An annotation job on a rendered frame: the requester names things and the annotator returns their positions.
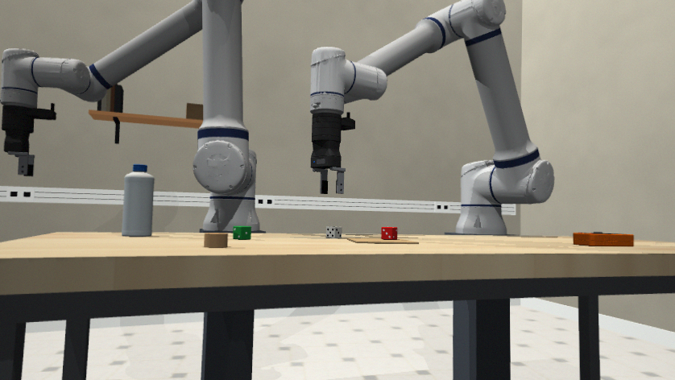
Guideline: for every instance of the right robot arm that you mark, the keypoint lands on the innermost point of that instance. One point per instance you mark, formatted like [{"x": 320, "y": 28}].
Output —
[{"x": 221, "y": 164}]

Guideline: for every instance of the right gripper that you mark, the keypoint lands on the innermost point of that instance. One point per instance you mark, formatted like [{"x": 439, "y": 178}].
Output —
[{"x": 18, "y": 113}]

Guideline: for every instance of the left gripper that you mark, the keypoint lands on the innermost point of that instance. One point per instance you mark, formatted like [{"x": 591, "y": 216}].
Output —
[{"x": 327, "y": 124}]

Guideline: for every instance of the grey plastic bottle with blue cap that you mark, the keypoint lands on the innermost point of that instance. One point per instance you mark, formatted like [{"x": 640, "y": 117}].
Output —
[{"x": 138, "y": 203}]

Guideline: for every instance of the red die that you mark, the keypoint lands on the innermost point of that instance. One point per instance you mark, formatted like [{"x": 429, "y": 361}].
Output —
[{"x": 389, "y": 233}]

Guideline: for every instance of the orange digital multimeter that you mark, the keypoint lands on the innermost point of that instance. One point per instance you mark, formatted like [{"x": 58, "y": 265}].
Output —
[{"x": 603, "y": 239}]

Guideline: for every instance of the brown square mat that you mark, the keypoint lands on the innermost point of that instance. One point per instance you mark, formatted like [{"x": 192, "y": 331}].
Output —
[{"x": 380, "y": 241}]

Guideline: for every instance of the brown cylinder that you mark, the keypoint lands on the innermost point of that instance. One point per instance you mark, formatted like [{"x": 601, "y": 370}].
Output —
[{"x": 216, "y": 240}]

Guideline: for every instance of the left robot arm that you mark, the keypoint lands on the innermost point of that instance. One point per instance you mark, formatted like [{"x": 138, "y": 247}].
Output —
[{"x": 521, "y": 177}]

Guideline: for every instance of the green die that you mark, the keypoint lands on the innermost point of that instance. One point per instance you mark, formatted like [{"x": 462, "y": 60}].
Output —
[{"x": 242, "y": 232}]

